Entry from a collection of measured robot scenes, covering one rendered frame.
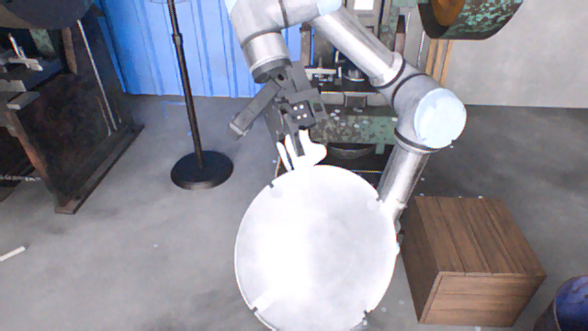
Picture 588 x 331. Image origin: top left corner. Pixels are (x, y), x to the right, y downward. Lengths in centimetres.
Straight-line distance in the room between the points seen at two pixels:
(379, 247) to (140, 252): 150
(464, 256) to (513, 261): 17
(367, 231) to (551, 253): 166
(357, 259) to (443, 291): 91
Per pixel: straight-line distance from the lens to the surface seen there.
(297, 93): 62
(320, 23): 83
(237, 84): 314
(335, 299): 68
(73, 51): 244
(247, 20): 65
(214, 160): 242
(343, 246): 65
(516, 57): 335
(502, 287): 161
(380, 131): 170
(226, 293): 176
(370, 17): 165
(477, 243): 161
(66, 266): 211
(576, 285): 152
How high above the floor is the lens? 144
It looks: 37 degrees down
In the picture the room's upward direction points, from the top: straight up
